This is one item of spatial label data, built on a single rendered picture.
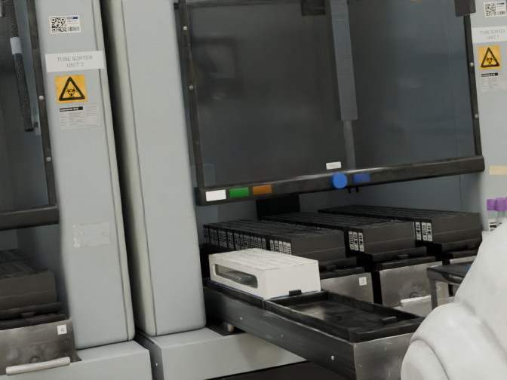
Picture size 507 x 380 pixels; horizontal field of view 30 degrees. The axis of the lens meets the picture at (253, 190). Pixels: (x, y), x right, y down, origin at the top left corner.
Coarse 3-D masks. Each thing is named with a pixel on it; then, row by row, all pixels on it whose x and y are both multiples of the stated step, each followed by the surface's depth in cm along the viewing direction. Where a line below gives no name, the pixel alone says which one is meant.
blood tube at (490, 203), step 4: (488, 200) 157; (492, 200) 157; (488, 204) 157; (492, 204) 157; (488, 208) 157; (492, 208) 157; (488, 212) 158; (492, 212) 157; (488, 216) 158; (492, 216) 157; (492, 220) 157; (492, 224) 157; (492, 228) 157
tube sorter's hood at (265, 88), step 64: (192, 0) 171; (256, 0) 175; (320, 0) 180; (384, 0) 184; (448, 0) 189; (192, 64) 171; (256, 64) 175; (320, 64) 180; (384, 64) 185; (448, 64) 190; (192, 128) 171; (256, 128) 176; (320, 128) 180; (384, 128) 185; (448, 128) 190
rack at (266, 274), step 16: (208, 256) 179; (224, 256) 174; (240, 256) 172; (256, 256) 170; (272, 256) 167; (288, 256) 166; (224, 272) 180; (240, 272) 178; (256, 272) 154; (272, 272) 152; (288, 272) 153; (304, 272) 154; (240, 288) 163; (256, 288) 169; (272, 288) 152; (288, 288) 153; (304, 288) 154; (320, 288) 155
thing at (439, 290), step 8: (456, 264) 166; (464, 264) 165; (432, 272) 164; (440, 272) 161; (448, 272) 159; (456, 272) 157; (464, 272) 157; (432, 280) 165; (440, 280) 162; (448, 280) 159; (456, 280) 156; (432, 288) 165; (440, 288) 164; (432, 296) 165; (440, 296) 164; (448, 296) 164; (432, 304) 166; (440, 304) 164
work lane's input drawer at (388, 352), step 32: (224, 288) 169; (224, 320) 168; (256, 320) 152; (288, 320) 138; (320, 320) 130; (352, 320) 135; (384, 320) 123; (416, 320) 123; (320, 352) 128; (352, 352) 119; (384, 352) 120
